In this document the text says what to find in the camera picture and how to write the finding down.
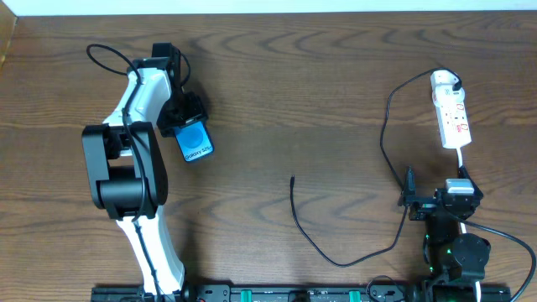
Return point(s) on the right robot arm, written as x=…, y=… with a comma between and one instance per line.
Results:
x=456, y=258

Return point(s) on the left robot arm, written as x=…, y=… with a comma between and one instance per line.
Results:
x=127, y=175

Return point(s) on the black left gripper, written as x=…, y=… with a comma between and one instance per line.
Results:
x=185, y=116

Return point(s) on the white charger plug adapter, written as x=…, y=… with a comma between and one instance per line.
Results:
x=445, y=82

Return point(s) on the white power strip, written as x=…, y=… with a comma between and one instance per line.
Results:
x=452, y=117

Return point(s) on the blue Galaxy smartphone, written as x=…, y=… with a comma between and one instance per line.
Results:
x=194, y=141

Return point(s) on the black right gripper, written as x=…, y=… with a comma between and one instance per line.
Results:
x=425, y=201

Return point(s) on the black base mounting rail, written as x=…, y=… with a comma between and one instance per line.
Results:
x=226, y=293

